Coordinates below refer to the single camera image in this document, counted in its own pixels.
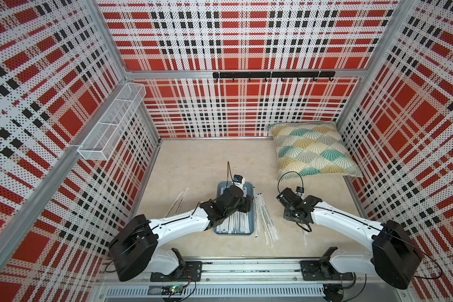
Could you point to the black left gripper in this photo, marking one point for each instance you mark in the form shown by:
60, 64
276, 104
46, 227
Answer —
246, 203

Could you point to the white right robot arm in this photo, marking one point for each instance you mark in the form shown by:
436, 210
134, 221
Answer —
391, 254

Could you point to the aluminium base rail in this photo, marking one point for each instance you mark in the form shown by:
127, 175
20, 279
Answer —
251, 279

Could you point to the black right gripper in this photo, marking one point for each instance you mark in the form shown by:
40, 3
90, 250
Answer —
286, 214

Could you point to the white wrapped straw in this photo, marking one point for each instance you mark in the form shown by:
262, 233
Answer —
264, 220
305, 238
176, 206

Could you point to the black hook rail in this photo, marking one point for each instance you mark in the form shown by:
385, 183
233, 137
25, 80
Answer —
275, 74

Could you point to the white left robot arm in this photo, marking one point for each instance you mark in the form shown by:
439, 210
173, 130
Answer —
137, 248

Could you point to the geometric patterned cushion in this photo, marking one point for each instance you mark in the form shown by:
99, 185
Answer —
310, 149

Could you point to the blue storage box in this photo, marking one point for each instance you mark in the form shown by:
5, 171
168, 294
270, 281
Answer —
240, 223

